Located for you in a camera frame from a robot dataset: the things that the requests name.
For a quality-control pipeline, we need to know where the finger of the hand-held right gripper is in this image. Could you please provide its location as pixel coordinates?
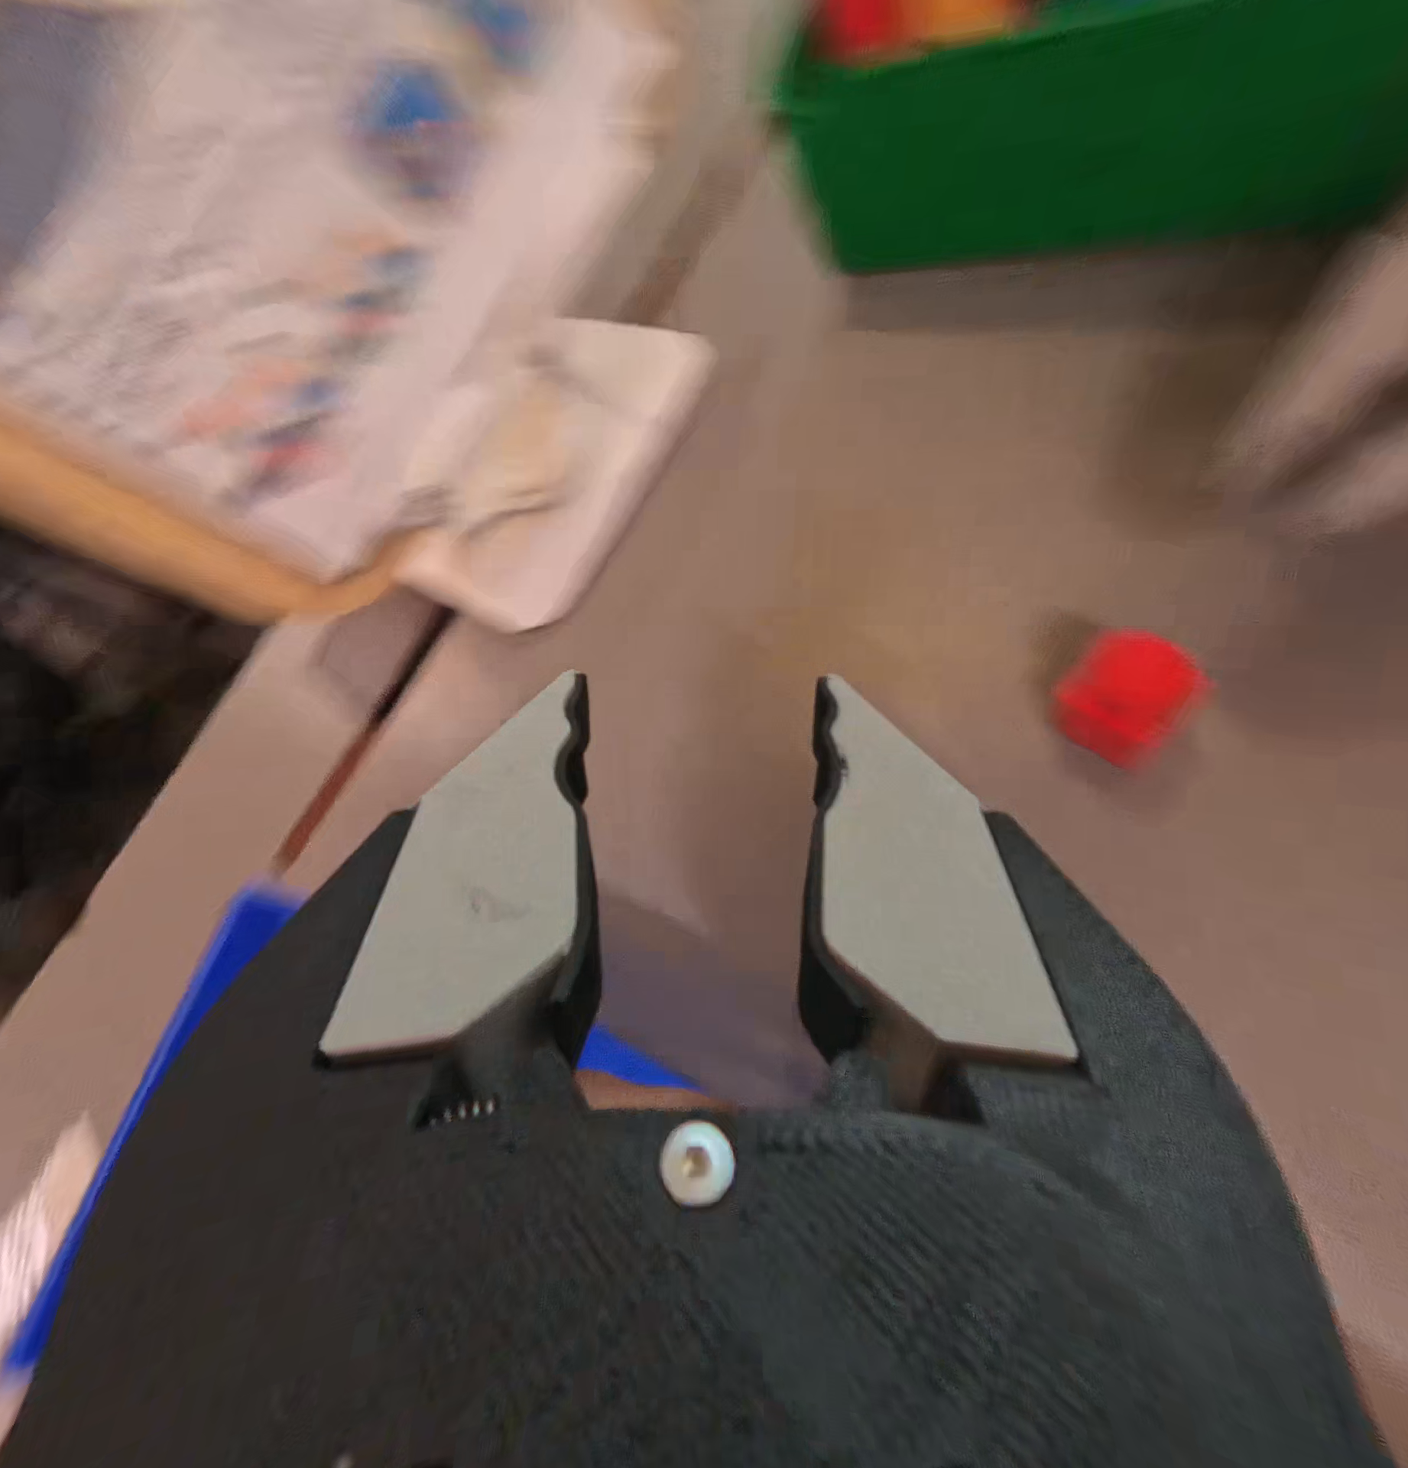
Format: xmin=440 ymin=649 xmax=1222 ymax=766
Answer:
xmin=1215 ymin=191 xmax=1408 ymax=491
xmin=1283 ymin=405 xmax=1408 ymax=544

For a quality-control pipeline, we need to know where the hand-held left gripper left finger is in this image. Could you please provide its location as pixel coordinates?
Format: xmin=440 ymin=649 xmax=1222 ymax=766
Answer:
xmin=321 ymin=670 xmax=603 ymax=1081

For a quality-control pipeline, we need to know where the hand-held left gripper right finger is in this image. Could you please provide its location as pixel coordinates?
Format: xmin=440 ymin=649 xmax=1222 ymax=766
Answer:
xmin=795 ymin=674 xmax=1081 ymax=1112

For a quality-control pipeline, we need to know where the blue plastic bin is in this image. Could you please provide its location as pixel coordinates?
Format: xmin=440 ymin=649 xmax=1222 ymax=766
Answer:
xmin=5 ymin=885 xmax=705 ymax=1379

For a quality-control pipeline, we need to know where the red mega block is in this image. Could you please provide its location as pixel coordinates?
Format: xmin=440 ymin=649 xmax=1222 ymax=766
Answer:
xmin=809 ymin=0 xmax=916 ymax=66
xmin=1053 ymin=629 xmax=1210 ymax=768

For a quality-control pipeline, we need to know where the yellow mega block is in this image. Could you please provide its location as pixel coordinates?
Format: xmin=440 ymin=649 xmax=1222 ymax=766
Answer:
xmin=918 ymin=0 xmax=1039 ymax=47

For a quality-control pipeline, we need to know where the green plastic bin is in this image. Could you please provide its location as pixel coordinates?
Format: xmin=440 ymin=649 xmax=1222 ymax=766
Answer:
xmin=772 ymin=0 xmax=1408 ymax=276

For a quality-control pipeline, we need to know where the wooden document stand white base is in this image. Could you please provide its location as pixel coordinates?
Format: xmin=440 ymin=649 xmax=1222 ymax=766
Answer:
xmin=0 ymin=0 xmax=720 ymax=638

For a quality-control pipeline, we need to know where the printed paper sheet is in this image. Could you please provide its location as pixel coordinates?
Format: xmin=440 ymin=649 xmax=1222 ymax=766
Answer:
xmin=0 ymin=1112 xmax=101 ymax=1380

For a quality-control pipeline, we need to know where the laminated instruction sheet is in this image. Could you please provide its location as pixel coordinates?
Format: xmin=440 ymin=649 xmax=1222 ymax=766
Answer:
xmin=0 ymin=0 xmax=659 ymax=574

